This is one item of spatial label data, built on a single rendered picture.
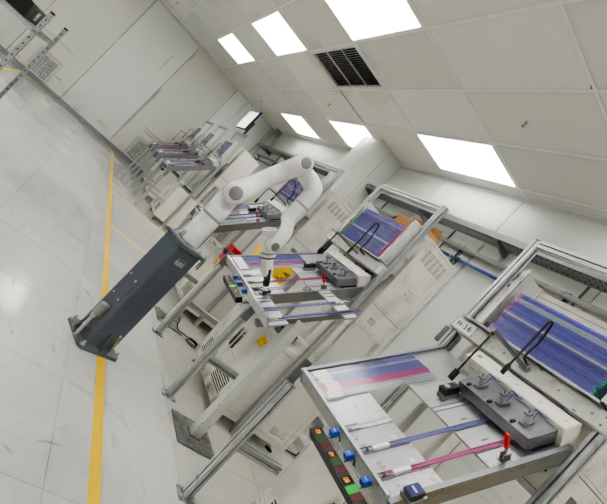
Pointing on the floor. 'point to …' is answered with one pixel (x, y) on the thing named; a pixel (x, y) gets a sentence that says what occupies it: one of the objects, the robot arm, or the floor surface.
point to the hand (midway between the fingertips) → (266, 282)
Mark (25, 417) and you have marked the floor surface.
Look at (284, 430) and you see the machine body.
